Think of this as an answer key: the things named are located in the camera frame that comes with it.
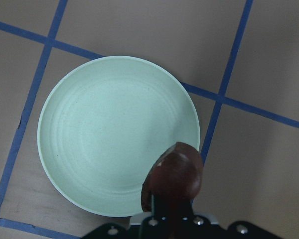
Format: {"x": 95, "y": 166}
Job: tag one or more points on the brown steamed bun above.
{"x": 175, "y": 178}

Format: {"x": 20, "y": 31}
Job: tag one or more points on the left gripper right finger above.
{"x": 188, "y": 225}

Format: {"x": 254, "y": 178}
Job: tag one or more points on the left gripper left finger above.
{"x": 147, "y": 225}

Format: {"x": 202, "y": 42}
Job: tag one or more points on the light green plate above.
{"x": 105, "y": 124}

